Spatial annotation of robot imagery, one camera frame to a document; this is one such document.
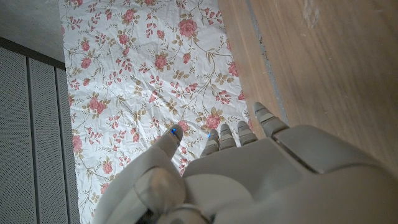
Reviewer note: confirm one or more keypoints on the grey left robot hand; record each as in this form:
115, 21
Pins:
248, 180

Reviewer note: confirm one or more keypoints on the grey perforated wall panel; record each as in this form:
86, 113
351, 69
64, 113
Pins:
18, 140

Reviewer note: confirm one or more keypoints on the floral backdrop cloth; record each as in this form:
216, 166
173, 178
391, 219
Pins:
140, 77

